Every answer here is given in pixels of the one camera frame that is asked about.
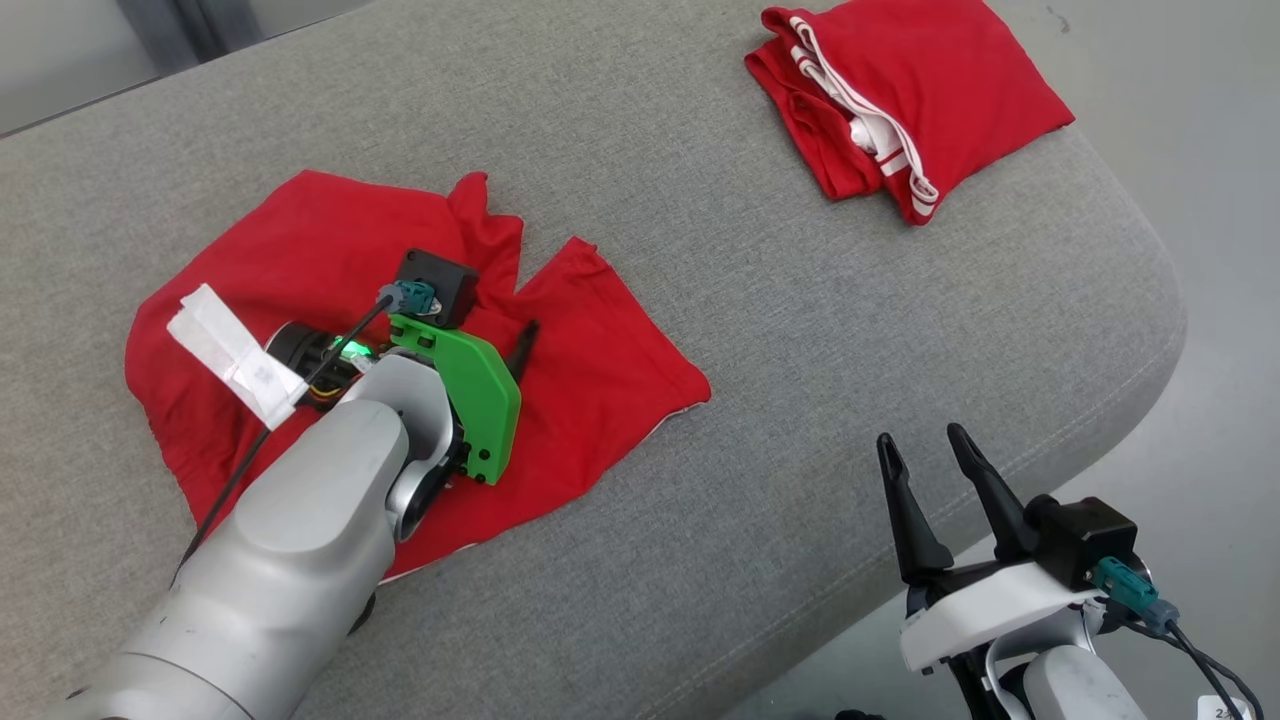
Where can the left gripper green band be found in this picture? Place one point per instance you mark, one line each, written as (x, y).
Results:
(480, 400)

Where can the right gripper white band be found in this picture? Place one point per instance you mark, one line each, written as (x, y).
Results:
(990, 610)

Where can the plain red garment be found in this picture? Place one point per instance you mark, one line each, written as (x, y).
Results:
(600, 380)

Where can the red jersey white striped trim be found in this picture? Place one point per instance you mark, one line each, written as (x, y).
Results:
(950, 90)

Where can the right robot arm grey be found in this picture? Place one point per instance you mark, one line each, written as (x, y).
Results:
(1085, 690)

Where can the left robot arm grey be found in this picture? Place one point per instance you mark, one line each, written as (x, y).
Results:
(280, 560)

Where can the grey fabric sofa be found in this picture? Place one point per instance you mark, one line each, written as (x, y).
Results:
(800, 350)

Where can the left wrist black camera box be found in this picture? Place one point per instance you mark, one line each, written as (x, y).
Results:
(445, 285)

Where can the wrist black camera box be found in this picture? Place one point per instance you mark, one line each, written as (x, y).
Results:
(1090, 535)
(445, 285)

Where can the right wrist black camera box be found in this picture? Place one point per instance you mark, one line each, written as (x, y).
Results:
(1090, 535)

